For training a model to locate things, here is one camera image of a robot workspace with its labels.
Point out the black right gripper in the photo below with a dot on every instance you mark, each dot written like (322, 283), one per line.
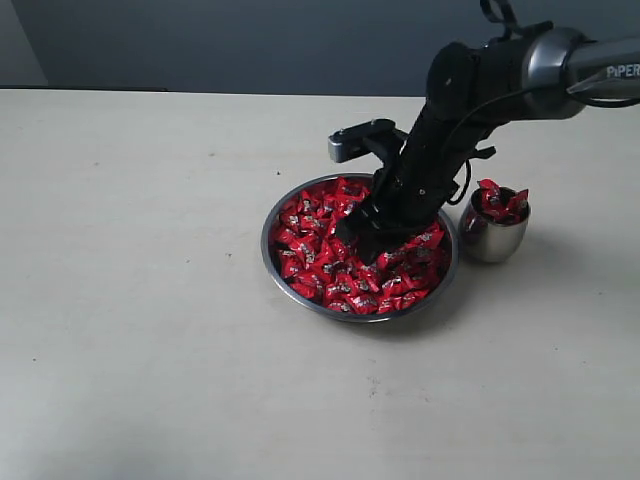
(414, 187)

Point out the red candy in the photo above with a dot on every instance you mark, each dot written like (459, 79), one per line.
(422, 246)
(306, 247)
(352, 188)
(363, 304)
(492, 197)

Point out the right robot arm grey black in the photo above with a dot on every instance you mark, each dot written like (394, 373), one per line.
(534, 72)

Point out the round steel bowl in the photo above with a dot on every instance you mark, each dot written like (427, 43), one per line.
(401, 284)

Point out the stainless steel cup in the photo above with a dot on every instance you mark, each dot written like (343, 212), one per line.
(493, 233)

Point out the red wrapped candy top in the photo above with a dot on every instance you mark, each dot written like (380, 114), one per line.
(352, 188)

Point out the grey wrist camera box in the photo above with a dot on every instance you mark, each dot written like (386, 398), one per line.
(379, 137)

